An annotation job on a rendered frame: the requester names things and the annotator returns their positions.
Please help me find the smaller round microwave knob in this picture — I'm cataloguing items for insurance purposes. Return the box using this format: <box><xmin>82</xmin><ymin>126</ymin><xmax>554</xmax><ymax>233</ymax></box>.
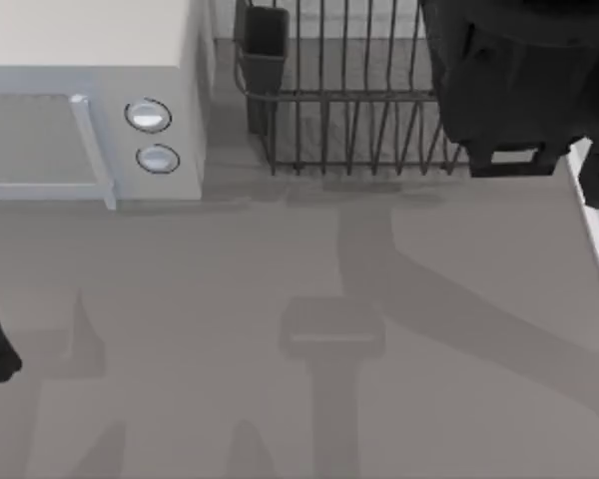
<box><xmin>135</xmin><ymin>143</ymin><xmax>182</xmax><ymax>175</ymax></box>

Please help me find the dark grey utensil holder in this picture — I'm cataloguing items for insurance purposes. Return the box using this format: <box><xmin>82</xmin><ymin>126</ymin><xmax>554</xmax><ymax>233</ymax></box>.
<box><xmin>234</xmin><ymin>3</ymin><xmax>292</xmax><ymax>94</ymax></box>

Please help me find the larger round microwave knob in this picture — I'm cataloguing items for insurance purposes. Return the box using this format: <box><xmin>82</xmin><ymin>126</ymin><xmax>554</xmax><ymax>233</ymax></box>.
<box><xmin>123</xmin><ymin>97</ymin><xmax>174</xmax><ymax>135</ymax></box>

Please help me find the pale microwave oven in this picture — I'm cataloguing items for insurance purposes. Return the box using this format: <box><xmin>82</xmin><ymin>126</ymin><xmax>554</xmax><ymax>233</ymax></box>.
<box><xmin>0</xmin><ymin>0</ymin><xmax>217</xmax><ymax>212</ymax></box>

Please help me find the microwave oven door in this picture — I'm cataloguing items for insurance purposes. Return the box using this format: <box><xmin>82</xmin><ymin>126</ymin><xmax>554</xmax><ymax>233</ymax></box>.
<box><xmin>0</xmin><ymin>92</ymin><xmax>117</xmax><ymax>211</ymax></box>

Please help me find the dark grey wire rack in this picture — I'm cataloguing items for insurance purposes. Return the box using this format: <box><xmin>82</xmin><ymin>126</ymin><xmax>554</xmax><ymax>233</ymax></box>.
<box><xmin>233</xmin><ymin>0</ymin><xmax>473</xmax><ymax>178</ymax></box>

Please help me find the pale microwave door handle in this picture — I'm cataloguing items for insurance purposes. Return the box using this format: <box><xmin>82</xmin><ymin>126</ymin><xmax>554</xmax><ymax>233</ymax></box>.
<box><xmin>68</xmin><ymin>93</ymin><xmax>118</xmax><ymax>212</ymax></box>

